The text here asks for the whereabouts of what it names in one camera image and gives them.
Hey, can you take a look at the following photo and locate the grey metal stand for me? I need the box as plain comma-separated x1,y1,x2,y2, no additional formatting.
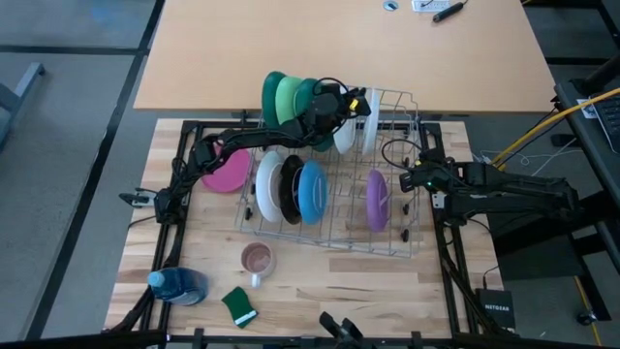
0,61,47,146

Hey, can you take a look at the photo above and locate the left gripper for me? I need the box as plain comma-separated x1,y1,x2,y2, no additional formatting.
300,81,372,133

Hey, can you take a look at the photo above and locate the white cable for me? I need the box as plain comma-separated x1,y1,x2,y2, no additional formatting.
472,144,587,176

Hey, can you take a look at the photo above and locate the black plate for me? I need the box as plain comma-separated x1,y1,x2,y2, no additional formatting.
278,154,306,226

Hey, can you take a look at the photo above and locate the pink plate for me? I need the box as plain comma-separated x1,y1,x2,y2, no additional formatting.
201,146,254,195

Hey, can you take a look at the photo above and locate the light green plate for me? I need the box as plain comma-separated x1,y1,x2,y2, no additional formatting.
274,76,305,125

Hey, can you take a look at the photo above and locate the blue water bottle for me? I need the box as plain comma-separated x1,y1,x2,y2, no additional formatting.
147,266,210,306

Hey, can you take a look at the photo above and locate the dark green plate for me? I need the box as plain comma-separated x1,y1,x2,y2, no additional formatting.
261,71,288,130
293,78,336,153

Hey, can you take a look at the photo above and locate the yellow cable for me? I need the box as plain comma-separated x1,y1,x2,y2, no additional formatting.
491,86,620,169

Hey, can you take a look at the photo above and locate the blue plate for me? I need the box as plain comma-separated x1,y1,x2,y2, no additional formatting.
296,160,329,227

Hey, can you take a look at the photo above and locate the black marker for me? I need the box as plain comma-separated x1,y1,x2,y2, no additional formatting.
432,1,466,24

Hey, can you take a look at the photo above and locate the black Netgear switch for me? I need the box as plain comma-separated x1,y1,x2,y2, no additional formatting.
475,288,517,333

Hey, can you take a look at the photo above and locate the white power strip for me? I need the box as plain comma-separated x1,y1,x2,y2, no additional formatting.
412,0,451,14

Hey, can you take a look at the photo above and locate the black aluminium frame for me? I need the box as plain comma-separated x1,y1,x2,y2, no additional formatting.
104,118,505,349

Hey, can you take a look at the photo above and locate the grey wire dish rack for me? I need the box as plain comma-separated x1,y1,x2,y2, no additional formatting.
233,85,423,260

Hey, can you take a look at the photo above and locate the black clamp mount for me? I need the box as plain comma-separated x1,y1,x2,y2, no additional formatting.
318,310,365,349

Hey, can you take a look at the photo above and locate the dark green sponge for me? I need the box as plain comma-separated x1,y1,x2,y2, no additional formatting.
221,285,260,330

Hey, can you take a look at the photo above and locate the purple plate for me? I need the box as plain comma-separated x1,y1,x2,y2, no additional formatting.
365,168,390,234

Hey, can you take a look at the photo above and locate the light wooden desk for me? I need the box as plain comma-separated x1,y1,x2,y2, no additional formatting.
134,0,557,113

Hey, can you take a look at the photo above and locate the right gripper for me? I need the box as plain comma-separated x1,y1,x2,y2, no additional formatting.
399,158,460,193

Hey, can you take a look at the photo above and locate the white mug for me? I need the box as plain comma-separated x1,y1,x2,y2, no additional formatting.
240,240,277,290

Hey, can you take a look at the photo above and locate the black side desk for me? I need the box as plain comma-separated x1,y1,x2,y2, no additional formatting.
554,52,620,272

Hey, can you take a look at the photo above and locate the black laptop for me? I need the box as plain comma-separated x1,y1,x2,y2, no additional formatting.
593,94,620,156

